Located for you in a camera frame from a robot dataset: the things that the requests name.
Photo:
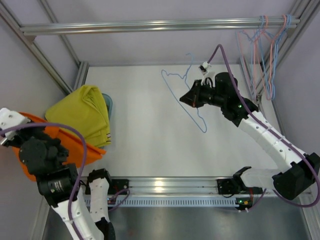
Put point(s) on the perforated cable duct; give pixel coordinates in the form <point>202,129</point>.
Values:
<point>171,201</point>

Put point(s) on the left aluminium frame post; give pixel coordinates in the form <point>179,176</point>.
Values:
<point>7,15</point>

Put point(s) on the bunch of empty wire hangers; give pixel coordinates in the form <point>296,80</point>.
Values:
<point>262,47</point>

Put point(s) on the teal laundry basket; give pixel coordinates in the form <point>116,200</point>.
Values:
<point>109,104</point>

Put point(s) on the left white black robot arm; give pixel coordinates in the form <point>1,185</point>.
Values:
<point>46,159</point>

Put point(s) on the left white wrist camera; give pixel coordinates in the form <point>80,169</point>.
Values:
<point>9,119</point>

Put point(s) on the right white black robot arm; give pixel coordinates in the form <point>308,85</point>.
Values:
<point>296,171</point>

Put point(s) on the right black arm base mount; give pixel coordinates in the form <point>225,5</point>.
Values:
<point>232,186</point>

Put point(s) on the aluminium hanging rail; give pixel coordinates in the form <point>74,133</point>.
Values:
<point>272,22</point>

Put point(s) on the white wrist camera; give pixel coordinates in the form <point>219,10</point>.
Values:
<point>207,71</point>
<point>9,119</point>

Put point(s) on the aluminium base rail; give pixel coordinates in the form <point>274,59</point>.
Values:
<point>142,186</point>

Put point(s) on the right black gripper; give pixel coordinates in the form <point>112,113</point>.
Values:
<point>197,93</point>

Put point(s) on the yellow-green trousers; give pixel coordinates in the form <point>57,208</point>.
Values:
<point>86,111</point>

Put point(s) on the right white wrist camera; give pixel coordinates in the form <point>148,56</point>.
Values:
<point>207,71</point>

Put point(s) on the orange trousers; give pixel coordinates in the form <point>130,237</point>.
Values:
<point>69,141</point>

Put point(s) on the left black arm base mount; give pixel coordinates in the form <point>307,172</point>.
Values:
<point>116,185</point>

